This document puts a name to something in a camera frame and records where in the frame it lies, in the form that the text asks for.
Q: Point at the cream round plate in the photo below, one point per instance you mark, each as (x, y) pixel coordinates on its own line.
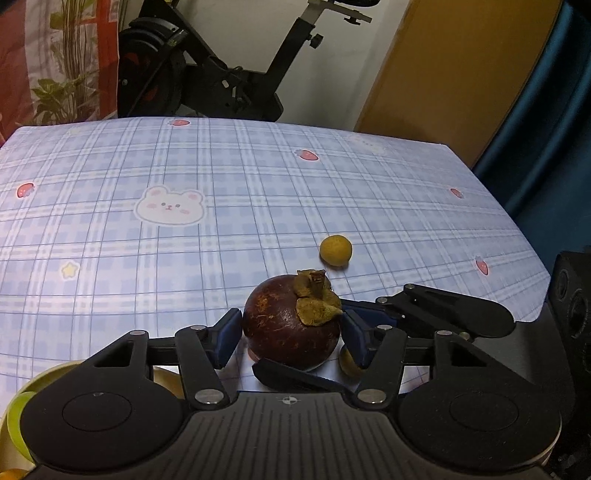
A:
(9, 443)

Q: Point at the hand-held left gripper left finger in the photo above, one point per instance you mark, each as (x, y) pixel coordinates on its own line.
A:
(226, 341)

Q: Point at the orange mandarin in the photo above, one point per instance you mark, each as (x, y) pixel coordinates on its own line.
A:
(14, 475)

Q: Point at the green round fruit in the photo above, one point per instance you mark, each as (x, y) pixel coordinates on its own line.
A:
(18, 410)

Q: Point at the purple mangosteen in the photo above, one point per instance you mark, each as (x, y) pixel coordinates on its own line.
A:
(291, 323)

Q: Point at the black exercise bike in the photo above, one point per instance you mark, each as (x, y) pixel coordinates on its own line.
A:
(207, 69)

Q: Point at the wooden door panel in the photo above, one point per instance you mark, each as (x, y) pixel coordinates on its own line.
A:
(452, 74)

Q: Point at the blue curtain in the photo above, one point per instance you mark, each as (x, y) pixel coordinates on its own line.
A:
(554, 138)

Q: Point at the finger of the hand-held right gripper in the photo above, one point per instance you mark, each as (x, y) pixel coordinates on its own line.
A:
(425, 309)
(286, 378)

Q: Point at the printed wall tapestry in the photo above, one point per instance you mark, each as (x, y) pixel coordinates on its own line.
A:
(46, 69)

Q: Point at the small yellow round fruit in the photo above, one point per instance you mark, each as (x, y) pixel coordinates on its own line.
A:
(335, 250)
(346, 367)

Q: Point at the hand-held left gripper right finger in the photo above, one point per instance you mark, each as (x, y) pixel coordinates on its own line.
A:
(355, 341)

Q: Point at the blue checked tablecloth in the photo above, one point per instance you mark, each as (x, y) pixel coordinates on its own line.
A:
(231, 161)

